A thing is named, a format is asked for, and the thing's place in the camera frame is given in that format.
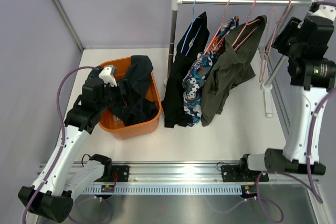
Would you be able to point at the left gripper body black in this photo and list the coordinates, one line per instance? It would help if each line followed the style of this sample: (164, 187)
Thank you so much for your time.
(113, 97)

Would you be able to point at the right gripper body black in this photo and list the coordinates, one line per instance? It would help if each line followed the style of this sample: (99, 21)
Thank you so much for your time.
(286, 42)

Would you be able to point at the pink hanger navy shorts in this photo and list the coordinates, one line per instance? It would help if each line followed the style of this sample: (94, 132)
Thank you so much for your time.
(267, 47)

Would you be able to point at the dark navy shorts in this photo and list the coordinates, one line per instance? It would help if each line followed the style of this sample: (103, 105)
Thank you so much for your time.
(128, 97)

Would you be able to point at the black shorts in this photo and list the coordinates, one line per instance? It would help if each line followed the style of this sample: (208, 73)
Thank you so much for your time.
(172, 104)

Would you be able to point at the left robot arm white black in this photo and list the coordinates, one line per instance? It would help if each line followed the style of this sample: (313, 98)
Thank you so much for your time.
(52, 195)

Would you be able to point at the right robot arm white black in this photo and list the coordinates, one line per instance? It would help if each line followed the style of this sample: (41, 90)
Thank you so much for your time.
(313, 82)

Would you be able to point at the olive green shorts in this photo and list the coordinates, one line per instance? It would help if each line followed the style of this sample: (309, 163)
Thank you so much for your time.
(232, 68)

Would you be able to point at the pink hanger patterned shorts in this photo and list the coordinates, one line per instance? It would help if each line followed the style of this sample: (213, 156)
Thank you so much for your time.
(220, 32)

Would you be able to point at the patterned blue orange shorts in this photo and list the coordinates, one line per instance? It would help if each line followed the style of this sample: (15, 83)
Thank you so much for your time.
(196, 78)

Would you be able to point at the orange plastic basket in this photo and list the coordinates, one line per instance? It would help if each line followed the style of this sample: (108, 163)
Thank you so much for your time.
(112, 124)

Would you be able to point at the metal clothes rack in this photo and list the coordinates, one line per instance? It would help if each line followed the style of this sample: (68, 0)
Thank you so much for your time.
(266, 86)

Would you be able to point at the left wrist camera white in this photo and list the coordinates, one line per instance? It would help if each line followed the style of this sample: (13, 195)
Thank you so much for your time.
(108, 75)

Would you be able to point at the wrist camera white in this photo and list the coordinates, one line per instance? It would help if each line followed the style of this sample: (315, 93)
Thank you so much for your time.
(322, 9)
(108, 75)

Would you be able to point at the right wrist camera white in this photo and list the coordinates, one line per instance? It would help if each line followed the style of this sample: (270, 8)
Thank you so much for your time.
(322, 9)

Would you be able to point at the aluminium mounting rail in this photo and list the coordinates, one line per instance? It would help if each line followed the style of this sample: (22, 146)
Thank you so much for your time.
(180, 173)

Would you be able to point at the white slotted cable duct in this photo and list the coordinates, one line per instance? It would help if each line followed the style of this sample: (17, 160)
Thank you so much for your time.
(164, 190)

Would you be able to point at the blue wire hanger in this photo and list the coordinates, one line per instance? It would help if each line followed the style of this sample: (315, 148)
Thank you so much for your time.
(188, 42)

